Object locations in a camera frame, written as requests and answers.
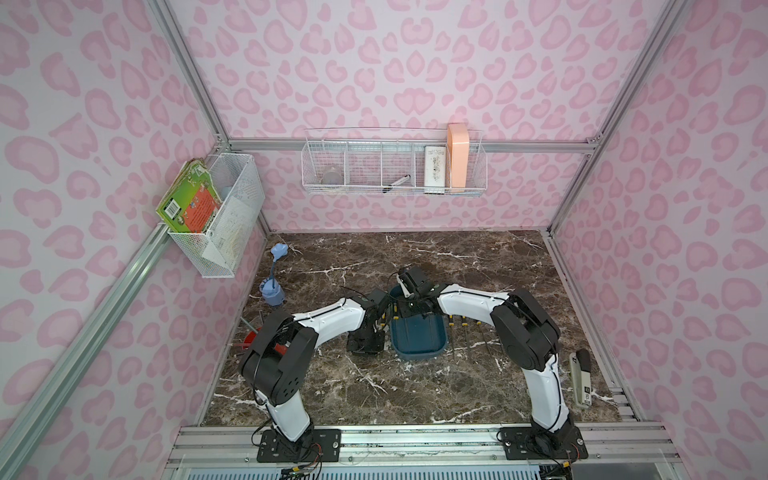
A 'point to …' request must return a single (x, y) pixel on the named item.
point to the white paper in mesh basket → (231, 227)
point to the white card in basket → (434, 169)
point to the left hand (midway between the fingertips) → (373, 352)
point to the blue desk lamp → (271, 289)
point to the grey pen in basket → (389, 187)
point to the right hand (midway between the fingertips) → (400, 305)
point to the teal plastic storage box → (416, 337)
